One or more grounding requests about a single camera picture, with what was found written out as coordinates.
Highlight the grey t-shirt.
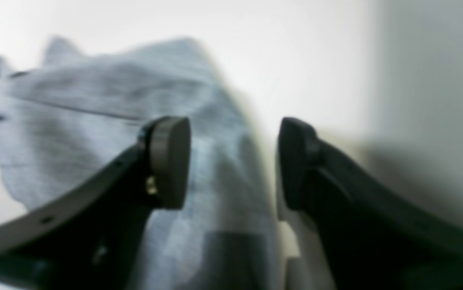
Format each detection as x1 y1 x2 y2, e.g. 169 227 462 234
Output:
0 38 283 290

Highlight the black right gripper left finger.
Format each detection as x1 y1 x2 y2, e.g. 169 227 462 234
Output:
0 117 191 290

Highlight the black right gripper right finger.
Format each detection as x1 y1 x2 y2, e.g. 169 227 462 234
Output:
277 117 463 290

